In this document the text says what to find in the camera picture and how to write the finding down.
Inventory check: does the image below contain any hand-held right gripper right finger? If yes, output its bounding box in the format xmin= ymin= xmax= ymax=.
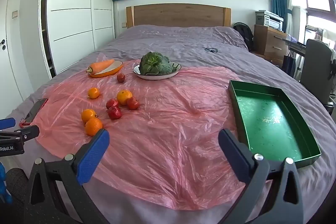
xmin=218 ymin=128 xmax=311 ymax=224

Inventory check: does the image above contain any bed with grey sheet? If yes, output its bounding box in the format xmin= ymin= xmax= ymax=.
xmin=10 ymin=25 xmax=336 ymax=224

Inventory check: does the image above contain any black backpack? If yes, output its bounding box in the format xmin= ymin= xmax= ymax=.
xmin=233 ymin=22 xmax=255 ymax=51

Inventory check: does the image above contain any grey chair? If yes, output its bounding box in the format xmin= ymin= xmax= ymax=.
xmin=299 ymin=39 xmax=336 ymax=114

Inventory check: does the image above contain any white round plate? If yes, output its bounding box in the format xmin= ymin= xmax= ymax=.
xmin=133 ymin=62 xmax=182 ymax=80

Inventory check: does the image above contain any dark blue bag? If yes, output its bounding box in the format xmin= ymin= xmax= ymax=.
xmin=282 ymin=55 xmax=297 ymax=75

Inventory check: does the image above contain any orange oval plate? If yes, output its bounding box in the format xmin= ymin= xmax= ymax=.
xmin=89 ymin=61 xmax=124 ymax=79

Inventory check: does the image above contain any wooden headboard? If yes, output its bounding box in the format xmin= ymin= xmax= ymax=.
xmin=126 ymin=3 xmax=232 ymax=29

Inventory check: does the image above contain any smartphone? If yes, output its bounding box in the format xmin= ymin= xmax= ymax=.
xmin=25 ymin=98 xmax=48 ymax=121

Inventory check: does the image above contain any white printer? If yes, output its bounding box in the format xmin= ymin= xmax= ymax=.
xmin=255 ymin=10 xmax=284 ymax=31

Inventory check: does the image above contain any desk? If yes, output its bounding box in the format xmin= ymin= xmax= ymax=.
xmin=282 ymin=35 xmax=307 ymax=56

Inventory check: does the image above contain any person's left hand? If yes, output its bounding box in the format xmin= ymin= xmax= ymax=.
xmin=0 ymin=161 xmax=13 ymax=205

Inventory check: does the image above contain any wooden dresser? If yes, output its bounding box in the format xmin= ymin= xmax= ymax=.
xmin=253 ymin=25 xmax=289 ymax=67

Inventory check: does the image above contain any green rectangular tray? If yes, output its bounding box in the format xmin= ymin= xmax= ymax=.
xmin=228 ymin=80 xmax=322 ymax=169

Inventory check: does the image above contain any pink plastic sheet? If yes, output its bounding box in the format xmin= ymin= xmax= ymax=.
xmin=31 ymin=59 xmax=276 ymax=210

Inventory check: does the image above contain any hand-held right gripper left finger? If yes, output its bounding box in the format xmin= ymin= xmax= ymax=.
xmin=24 ymin=129 xmax=111 ymax=224

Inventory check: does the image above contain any white sliding wardrobe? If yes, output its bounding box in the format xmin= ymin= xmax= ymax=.
xmin=39 ymin=0 xmax=117 ymax=77

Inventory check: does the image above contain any dark mesh cloth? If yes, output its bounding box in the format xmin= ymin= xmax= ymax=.
xmin=5 ymin=168 xmax=30 ymax=224

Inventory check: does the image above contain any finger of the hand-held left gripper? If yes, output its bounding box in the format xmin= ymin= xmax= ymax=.
xmin=0 ymin=118 xmax=16 ymax=130
xmin=0 ymin=125 xmax=40 ymax=144

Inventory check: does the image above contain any green leafy vegetable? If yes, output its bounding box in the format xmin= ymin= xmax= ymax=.
xmin=139 ymin=51 xmax=177 ymax=76

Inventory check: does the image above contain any carrot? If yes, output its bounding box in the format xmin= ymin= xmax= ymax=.
xmin=86 ymin=59 xmax=115 ymax=74

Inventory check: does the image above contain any white door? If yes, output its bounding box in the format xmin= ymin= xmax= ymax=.
xmin=0 ymin=0 xmax=27 ymax=119

